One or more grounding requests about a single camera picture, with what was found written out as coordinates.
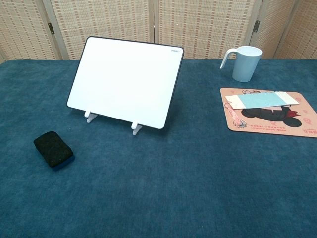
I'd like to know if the white tablet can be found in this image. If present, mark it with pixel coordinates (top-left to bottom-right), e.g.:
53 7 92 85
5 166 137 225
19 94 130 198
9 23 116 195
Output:
66 36 185 130

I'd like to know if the woven bamboo folding screen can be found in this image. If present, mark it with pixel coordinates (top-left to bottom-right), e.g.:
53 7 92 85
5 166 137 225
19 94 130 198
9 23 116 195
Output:
0 0 317 64

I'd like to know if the pink cartoon mouse pad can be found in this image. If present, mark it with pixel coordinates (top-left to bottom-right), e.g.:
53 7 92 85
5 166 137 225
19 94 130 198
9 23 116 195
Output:
219 87 317 138

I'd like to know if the white and teal paper card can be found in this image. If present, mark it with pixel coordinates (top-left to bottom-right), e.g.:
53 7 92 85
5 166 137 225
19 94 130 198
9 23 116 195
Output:
224 91 301 110

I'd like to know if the white plastic board stand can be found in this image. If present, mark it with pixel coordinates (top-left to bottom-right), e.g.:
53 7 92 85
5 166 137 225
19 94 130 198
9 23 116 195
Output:
84 109 143 136

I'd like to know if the black felt eraser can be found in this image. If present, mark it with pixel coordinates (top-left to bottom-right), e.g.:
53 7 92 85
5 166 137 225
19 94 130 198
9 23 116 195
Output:
33 130 76 172

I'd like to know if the light blue handled cup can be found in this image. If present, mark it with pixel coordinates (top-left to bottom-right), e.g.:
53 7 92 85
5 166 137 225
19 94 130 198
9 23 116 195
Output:
220 46 263 83

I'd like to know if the blue velvet tablecloth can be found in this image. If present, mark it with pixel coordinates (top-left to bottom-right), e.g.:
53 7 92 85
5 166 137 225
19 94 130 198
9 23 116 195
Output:
0 58 317 238

